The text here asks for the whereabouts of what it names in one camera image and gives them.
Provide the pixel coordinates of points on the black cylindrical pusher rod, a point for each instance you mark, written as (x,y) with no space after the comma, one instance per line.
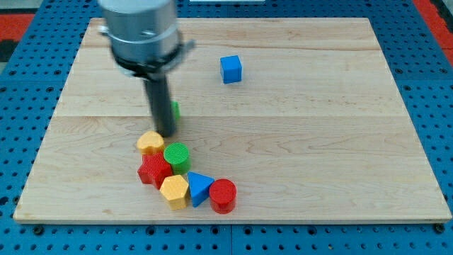
(158,94)

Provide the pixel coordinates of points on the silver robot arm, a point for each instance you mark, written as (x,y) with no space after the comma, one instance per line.
(146,43)

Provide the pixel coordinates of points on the red star block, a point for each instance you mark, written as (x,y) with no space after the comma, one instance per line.
(154,169)

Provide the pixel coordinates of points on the yellow hexagon block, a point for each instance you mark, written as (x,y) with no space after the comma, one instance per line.
(175,190)

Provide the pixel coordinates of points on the green block behind rod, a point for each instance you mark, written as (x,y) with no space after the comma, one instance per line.
(176,110)

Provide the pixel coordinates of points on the yellow heart block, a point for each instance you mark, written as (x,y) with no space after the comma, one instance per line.
(150,143)

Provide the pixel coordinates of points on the green cylinder block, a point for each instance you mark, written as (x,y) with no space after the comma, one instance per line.
(178,156)

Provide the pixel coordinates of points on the blue cube block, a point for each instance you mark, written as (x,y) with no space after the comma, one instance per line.
(231,69)

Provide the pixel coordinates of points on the blue triangle block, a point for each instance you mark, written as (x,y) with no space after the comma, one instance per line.
(199,185)

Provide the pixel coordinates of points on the red cylinder block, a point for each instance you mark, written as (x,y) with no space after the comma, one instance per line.
(223,196)

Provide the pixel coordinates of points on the wooden board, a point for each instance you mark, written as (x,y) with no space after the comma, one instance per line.
(316,132)

